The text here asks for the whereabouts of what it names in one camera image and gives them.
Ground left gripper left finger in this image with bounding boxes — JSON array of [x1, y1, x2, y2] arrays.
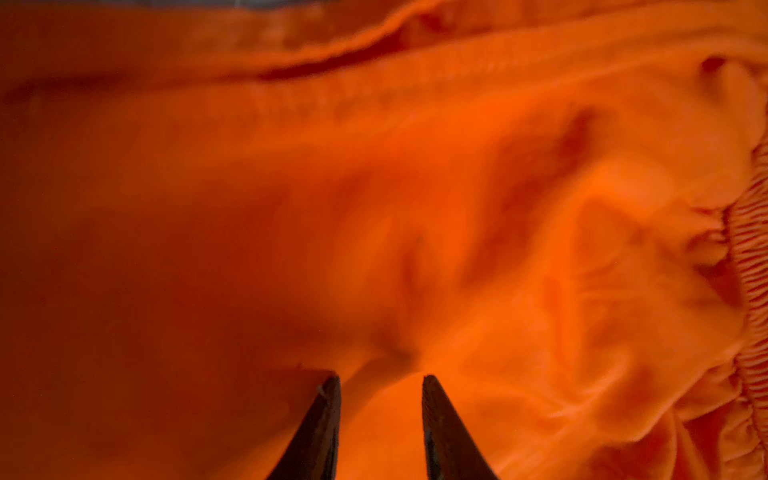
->
[[266, 375, 342, 480]]

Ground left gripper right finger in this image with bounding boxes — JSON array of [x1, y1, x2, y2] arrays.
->
[[421, 375, 498, 480]]

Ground orange shorts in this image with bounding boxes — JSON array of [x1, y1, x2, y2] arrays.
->
[[1, 1, 767, 479]]

